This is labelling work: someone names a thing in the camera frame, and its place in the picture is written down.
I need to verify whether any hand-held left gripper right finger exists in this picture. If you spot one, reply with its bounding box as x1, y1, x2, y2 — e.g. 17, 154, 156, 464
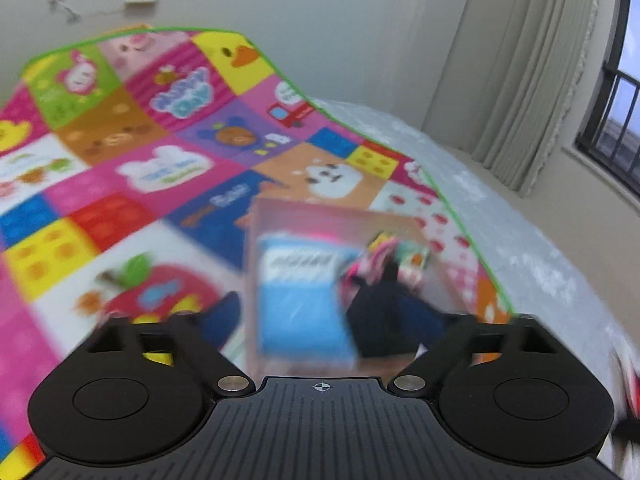
388, 297, 581, 402

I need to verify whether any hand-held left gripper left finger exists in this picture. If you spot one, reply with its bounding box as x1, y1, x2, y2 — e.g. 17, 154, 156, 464
82, 290, 256, 399

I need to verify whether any black plush toy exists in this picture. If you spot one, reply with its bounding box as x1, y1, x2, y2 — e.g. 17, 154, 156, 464
344, 260, 451, 359

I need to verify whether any yellow and pink small toy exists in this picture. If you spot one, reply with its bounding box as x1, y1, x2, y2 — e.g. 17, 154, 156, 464
372, 232, 432, 272

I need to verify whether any blue and white packet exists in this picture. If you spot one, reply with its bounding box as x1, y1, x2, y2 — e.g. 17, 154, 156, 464
254, 234, 359, 362

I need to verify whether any pink white teal toy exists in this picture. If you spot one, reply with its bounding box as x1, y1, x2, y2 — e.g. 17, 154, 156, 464
349, 249, 387, 287

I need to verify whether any pink cardboard box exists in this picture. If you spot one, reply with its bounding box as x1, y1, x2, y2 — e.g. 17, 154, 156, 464
245, 197, 482, 379

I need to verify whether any white patterned bedspread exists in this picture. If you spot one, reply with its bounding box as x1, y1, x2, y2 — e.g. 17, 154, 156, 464
307, 97, 640, 480

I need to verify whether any colourful cartoon play mat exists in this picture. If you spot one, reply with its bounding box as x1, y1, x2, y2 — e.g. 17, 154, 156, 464
0, 27, 519, 480

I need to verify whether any beige curtain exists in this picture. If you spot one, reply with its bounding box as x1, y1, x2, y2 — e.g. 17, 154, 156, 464
420, 0, 628, 198

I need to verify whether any window with dark frame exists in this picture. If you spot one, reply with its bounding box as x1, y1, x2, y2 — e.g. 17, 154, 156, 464
574, 30, 640, 188

